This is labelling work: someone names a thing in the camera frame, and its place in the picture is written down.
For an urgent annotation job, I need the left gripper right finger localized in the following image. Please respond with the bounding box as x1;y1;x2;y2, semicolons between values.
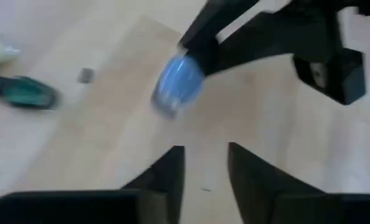
228;142;370;224

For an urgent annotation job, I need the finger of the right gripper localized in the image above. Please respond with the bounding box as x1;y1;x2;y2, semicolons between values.
200;12;301;75
178;0;260;54

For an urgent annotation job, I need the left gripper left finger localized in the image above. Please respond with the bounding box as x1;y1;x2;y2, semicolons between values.
0;146;185;224

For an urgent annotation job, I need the lavender nail polish bottle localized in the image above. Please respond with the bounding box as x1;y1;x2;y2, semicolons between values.
150;52;206;121

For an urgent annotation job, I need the dark green glitter nail polish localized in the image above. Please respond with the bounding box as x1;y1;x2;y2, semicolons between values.
0;73;60;111

